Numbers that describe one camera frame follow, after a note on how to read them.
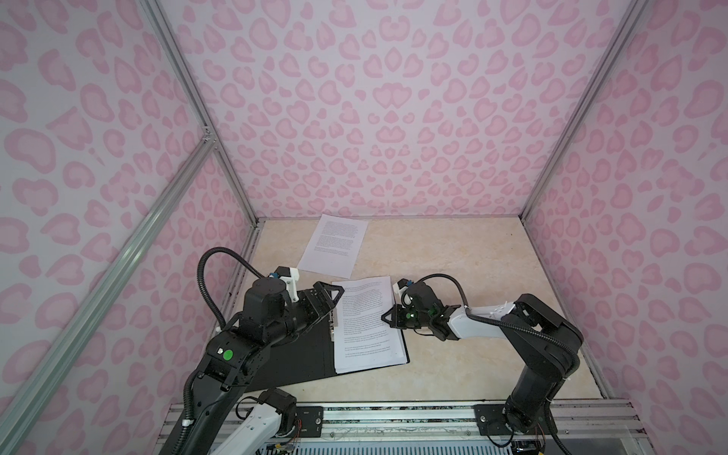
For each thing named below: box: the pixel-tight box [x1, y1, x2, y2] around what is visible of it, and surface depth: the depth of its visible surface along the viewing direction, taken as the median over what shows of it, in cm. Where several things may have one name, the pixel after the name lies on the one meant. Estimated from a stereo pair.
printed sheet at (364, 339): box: [331, 275, 408, 375], surface depth 90 cm
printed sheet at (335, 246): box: [296, 214, 369, 280], surface depth 113 cm
